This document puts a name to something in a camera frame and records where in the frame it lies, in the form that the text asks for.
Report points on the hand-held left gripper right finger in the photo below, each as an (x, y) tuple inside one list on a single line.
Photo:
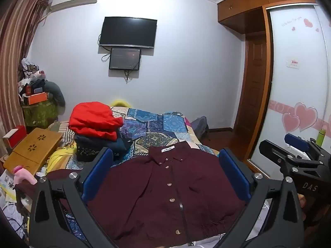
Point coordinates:
[(236, 175)]

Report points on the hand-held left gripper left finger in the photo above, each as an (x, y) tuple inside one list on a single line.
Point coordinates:
[(97, 175)]

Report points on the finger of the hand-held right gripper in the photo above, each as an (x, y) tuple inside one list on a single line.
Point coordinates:
[(281, 155), (296, 140)]

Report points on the maroon button shirt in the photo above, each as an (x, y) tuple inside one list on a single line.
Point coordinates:
[(155, 199)]

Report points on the dark navy folded clothes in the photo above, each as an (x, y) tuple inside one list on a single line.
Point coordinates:
[(88, 147)]

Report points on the green bottle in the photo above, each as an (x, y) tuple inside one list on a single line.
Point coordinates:
[(321, 137)]

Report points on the yellow cloth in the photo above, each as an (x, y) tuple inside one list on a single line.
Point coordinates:
[(60, 157)]

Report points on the red folded garment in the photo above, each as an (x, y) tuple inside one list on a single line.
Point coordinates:
[(95, 120)]

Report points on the grey backpack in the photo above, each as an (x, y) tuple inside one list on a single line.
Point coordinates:
[(199, 125)]

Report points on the brown wooden door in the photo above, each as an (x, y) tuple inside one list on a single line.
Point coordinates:
[(254, 87)]

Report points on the wooden folding table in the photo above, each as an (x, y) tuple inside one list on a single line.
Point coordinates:
[(31, 152)]

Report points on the yellow round object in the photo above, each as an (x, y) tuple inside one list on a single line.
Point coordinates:
[(119, 102)]

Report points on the patchwork blanket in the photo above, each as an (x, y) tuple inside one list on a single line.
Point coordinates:
[(155, 124)]

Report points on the green patterned cloth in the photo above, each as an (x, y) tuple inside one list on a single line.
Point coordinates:
[(38, 115)]

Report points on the red box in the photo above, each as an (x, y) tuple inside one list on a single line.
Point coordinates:
[(18, 135)]

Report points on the orange box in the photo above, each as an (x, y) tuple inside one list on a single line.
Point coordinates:
[(38, 98)]

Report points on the pile of clutter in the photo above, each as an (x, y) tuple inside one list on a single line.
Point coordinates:
[(31, 75)]

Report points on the striped brown curtain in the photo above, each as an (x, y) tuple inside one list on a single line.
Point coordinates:
[(15, 56)]

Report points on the wall switch sticker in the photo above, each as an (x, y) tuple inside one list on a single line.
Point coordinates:
[(293, 63)]

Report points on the small wall monitor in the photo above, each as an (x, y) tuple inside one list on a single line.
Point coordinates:
[(125, 59)]

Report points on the large wall television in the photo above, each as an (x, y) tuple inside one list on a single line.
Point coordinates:
[(128, 32)]

